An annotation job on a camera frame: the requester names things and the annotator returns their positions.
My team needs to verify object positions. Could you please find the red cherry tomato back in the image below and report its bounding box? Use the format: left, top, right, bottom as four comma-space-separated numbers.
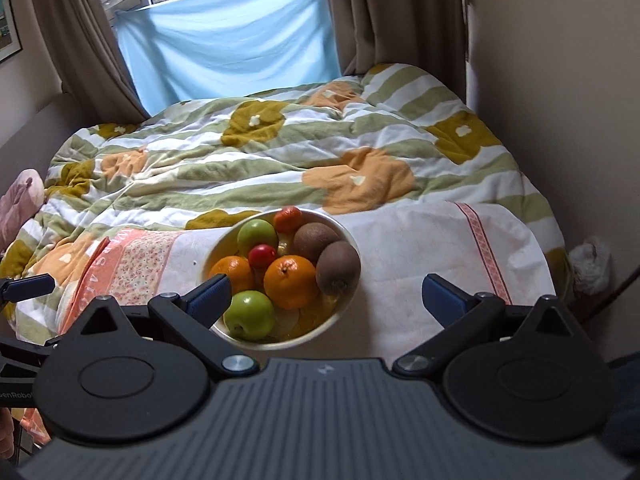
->
247, 244, 278, 272

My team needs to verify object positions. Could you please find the white plastic bag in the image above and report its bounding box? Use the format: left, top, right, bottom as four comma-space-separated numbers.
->
568, 236, 611, 296

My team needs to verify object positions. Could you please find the medium orange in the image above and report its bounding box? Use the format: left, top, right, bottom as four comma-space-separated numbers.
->
207, 256, 255, 295

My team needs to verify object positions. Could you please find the cream ceramic bowl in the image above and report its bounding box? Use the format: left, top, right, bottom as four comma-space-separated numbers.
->
203, 206, 361, 351

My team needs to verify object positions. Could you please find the person left hand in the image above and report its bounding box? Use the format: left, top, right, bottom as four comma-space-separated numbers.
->
0, 408, 14, 460

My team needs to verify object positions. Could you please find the brown curtain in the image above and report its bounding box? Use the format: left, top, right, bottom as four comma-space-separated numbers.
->
328, 0, 468, 99
32, 0, 149, 124

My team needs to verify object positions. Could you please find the black cable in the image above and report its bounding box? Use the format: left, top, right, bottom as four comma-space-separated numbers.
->
584, 263, 640, 319

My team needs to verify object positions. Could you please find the light blue window cloth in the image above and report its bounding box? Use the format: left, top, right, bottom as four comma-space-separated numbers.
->
115, 0, 341, 115

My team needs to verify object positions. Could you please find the brown kiwi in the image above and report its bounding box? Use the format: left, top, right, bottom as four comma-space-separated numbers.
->
316, 240, 361, 296
293, 222, 340, 263

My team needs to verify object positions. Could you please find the brown left curtain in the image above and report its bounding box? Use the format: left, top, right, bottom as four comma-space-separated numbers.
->
32, 0, 149, 124

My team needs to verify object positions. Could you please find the brown right curtain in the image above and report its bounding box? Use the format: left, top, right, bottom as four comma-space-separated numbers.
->
328, 0, 468, 99

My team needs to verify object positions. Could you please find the brown kiwi front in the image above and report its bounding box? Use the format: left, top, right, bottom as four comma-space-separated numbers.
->
316, 240, 361, 296

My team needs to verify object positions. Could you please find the white pink patterned cloth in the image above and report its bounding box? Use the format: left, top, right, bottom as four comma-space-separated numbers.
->
60, 202, 554, 362

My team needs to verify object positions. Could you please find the brown kiwi back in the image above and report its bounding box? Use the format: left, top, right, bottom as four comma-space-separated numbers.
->
293, 222, 340, 263

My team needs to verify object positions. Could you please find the green apple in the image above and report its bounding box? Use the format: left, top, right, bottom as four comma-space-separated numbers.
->
236, 218, 278, 256
222, 290, 277, 341

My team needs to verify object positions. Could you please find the framed wall picture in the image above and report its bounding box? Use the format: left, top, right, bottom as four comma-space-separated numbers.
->
0, 0, 23, 63

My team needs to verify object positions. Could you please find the large orange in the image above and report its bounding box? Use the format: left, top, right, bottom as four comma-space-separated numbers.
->
262, 255, 319, 310

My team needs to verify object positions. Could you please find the small tangerine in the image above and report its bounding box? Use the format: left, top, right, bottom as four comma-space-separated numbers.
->
272, 206, 305, 234

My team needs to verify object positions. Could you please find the grey headboard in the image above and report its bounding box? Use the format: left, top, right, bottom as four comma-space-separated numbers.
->
0, 93, 90, 194

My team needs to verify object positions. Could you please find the green striped floral duvet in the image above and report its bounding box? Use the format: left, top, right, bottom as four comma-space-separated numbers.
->
1, 63, 573, 344

